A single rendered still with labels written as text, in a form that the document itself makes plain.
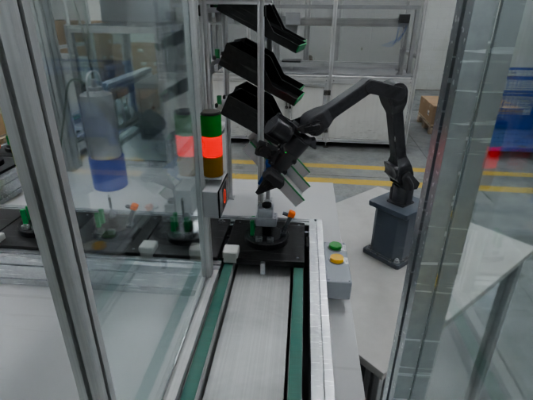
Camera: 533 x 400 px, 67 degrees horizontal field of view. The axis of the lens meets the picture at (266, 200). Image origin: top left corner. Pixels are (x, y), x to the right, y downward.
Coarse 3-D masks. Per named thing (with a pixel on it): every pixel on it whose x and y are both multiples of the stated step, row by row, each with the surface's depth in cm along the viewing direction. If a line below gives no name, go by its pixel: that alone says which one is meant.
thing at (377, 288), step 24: (384, 192) 189; (360, 216) 167; (360, 240) 149; (360, 264) 135; (384, 264) 135; (360, 288) 124; (384, 288) 124; (360, 312) 114; (384, 312) 114; (360, 336) 106; (384, 336) 106; (360, 360) 101; (384, 360) 98
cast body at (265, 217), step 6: (264, 204) 122; (270, 204) 123; (258, 210) 122; (264, 210) 122; (270, 210) 122; (258, 216) 123; (264, 216) 123; (270, 216) 122; (276, 216) 124; (258, 222) 124; (264, 222) 123; (270, 222) 123; (276, 222) 123
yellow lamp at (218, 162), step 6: (222, 156) 98; (204, 162) 97; (210, 162) 96; (216, 162) 96; (222, 162) 98; (204, 168) 97; (210, 168) 97; (216, 168) 97; (222, 168) 98; (204, 174) 98; (210, 174) 97; (216, 174) 97; (222, 174) 99
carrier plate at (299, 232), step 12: (240, 228) 134; (288, 228) 135; (300, 228) 135; (228, 240) 127; (240, 240) 127; (300, 240) 127; (240, 252) 121; (252, 252) 121; (264, 252) 121; (276, 252) 121; (288, 252) 121; (300, 252) 121; (252, 264) 119; (276, 264) 118; (288, 264) 118; (300, 264) 117
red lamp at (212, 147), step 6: (204, 138) 94; (210, 138) 93; (216, 138) 94; (204, 144) 94; (210, 144) 94; (216, 144) 94; (204, 150) 95; (210, 150) 95; (216, 150) 95; (222, 150) 97; (204, 156) 96; (210, 156) 95; (216, 156) 96
